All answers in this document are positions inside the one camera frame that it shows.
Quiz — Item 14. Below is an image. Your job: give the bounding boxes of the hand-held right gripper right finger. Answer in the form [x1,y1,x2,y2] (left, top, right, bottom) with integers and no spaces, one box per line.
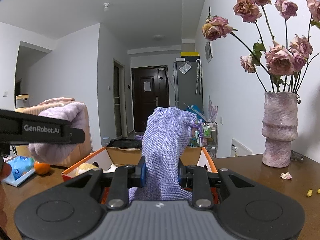
[178,159,256,210]

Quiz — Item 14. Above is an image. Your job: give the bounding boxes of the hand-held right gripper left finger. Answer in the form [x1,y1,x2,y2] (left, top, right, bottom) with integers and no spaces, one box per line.
[59,156,146,210]

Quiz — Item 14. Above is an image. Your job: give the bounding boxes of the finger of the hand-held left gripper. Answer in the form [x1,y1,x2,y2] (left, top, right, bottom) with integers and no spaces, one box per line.
[70,127,86,145]

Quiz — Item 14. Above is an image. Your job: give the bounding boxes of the light purple fluffy towel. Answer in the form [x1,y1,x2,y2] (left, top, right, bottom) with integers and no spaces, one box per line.
[28,104,87,165]

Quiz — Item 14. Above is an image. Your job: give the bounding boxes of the red cardboard box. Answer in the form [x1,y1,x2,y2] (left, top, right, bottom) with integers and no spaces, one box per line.
[61,145,220,205]

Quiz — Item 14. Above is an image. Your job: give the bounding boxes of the yellow white plush toy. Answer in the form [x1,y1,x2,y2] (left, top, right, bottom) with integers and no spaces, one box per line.
[75,162,118,177]

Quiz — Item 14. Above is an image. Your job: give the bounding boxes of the purple linen drawstring bag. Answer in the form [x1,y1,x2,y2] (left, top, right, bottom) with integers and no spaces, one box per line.
[128,107,200,202]

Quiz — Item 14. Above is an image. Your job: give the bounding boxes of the person's left hand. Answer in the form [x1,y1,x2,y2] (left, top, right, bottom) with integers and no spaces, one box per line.
[0,156,12,181]

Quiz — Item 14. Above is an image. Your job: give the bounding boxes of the pink ribbed suitcase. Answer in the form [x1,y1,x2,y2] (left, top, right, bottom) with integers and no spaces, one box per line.
[22,97,92,168]

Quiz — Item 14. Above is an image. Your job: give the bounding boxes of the yellow bottle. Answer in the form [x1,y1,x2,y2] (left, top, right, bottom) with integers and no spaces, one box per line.
[15,94,31,112]

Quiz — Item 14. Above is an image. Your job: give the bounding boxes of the dark cloth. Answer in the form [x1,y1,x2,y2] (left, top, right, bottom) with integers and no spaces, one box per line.
[107,139,143,148]

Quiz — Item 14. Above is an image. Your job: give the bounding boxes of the orange fruit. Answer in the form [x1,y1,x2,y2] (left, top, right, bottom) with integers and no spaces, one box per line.
[34,161,50,175]

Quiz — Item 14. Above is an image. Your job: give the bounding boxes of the large blue tissue pack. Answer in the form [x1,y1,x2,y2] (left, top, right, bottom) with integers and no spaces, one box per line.
[4,155,37,187]

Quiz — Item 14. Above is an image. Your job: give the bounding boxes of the white trolley cart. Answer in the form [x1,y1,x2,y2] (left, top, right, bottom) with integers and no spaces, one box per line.
[190,121,218,159]

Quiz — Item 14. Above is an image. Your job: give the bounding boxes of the dark wooden entrance door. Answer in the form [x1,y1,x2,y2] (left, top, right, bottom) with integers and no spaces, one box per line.
[132,66,168,133]

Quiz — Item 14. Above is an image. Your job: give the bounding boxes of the purple feather bunch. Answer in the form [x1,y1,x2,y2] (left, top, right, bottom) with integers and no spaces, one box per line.
[209,95,218,122]

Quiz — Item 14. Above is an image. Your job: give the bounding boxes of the grey refrigerator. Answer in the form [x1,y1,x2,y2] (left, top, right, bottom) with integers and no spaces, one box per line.
[174,60,203,115]

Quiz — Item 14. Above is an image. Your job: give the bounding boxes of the hanging folded umbrella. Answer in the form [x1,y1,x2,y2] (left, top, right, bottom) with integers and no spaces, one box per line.
[195,59,202,95]

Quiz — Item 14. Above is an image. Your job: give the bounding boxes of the purple ceramic vase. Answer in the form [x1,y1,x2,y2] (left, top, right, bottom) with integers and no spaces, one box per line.
[261,91,299,168]

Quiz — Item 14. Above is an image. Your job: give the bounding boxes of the clear plastic bag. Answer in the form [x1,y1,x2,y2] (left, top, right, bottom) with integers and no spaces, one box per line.
[179,62,192,74]

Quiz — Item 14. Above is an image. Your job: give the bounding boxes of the yellow black box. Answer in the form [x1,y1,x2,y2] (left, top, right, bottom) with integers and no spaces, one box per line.
[180,52,200,62]

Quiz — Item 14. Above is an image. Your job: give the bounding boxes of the dried pink rose bouquet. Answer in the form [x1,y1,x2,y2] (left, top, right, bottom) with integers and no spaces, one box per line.
[202,0,320,93]

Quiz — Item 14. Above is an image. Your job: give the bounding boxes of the side door frame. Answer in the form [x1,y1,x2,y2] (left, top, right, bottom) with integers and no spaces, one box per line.
[113,59,125,138]

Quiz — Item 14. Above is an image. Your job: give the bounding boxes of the white wall heater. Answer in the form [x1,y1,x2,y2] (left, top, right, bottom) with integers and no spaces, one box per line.
[231,138,253,158]

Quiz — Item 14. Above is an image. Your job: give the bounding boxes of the dark cable by vase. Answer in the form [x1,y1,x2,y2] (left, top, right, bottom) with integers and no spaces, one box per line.
[290,150,304,162]

